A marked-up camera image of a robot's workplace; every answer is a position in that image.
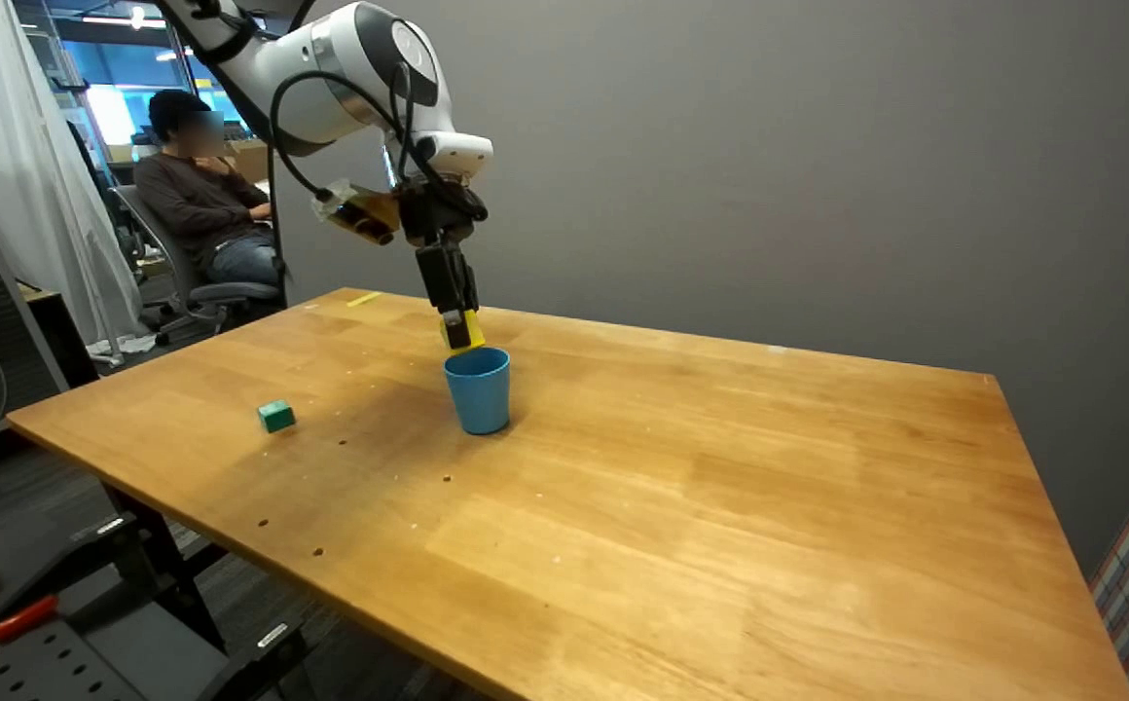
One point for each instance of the green block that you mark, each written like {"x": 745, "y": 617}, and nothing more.
{"x": 278, "y": 413}

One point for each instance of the grey office chair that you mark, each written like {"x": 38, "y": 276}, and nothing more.
{"x": 188, "y": 295}

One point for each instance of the white curtain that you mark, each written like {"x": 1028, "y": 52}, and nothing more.
{"x": 21, "y": 156}

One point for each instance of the black table leg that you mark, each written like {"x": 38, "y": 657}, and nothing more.
{"x": 160, "y": 557}

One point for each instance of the blue plastic cup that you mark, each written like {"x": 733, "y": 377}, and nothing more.
{"x": 480, "y": 391}

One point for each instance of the black perforated board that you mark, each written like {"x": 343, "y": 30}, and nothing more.
{"x": 34, "y": 650}

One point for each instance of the seated person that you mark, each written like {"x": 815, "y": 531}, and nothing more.
{"x": 201, "y": 198}

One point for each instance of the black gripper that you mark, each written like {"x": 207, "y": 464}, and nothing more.
{"x": 440, "y": 212}

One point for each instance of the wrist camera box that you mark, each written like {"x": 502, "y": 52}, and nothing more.
{"x": 360, "y": 216}

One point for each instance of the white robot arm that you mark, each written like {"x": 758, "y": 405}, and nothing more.
{"x": 343, "y": 64}

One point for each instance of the yellow block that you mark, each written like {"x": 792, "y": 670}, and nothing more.
{"x": 475, "y": 333}

